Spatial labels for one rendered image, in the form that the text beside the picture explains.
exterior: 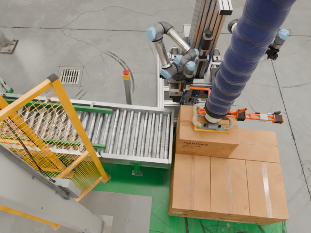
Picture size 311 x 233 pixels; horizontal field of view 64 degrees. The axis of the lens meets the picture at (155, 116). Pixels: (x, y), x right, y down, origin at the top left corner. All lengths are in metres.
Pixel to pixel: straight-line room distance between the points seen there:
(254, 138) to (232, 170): 0.50
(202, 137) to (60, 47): 3.05
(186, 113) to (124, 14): 2.95
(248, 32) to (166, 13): 3.70
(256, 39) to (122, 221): 2.50
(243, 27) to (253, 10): 0.14
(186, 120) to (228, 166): 0.74
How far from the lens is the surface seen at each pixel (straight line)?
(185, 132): 2.56
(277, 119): 2.61
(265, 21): 1.51
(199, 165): 2.88
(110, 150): 2.90
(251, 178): 3.01
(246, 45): 1.63
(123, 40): 4.63
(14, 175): 1.11
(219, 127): 2.48
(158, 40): 2.44
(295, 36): 5.46
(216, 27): 2.56
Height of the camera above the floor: 3.23
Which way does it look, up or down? 61 degrees down
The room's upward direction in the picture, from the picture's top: 4 degrees clockwise
